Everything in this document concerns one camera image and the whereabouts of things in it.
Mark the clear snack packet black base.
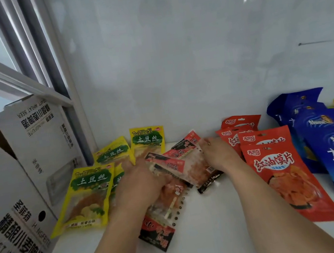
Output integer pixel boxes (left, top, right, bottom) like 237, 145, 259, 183
175, 144, 227, 197

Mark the clear red-label snack packet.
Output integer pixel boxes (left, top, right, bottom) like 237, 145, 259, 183
160, 129, 205, 163
144, 147, 195, 193

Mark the person's left forearm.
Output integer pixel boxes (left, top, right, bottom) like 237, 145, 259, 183
64, 200, 162, 253

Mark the grey window frame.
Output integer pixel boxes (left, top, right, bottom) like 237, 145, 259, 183
0, 0, 100, 179

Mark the black red snack packet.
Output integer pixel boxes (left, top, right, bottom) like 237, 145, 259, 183
132, 187, 201, 253

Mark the person's right forearm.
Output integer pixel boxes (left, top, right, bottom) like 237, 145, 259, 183
223, 146, 334, 253

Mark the large white cardboard beer box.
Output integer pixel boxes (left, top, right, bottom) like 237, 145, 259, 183
0, 106, 64, 253

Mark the person's right hand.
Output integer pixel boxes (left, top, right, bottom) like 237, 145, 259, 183
198, 133, 247, 180

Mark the red chip snack packet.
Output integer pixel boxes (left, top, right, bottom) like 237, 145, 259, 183
220, 112, 264, 137
215, 125, 253, 162
237, 125, 292, 149
240, 131, 334, 234

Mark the person's left hand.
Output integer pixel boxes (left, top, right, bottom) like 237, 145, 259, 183
109, 152, 180, 216

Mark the yellow green-label snack packet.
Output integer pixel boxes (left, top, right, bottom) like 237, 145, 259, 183
90, 135, 136, 171
41, 162, 124, 239
102, 161, 135, 209
129, 123, 168, 165

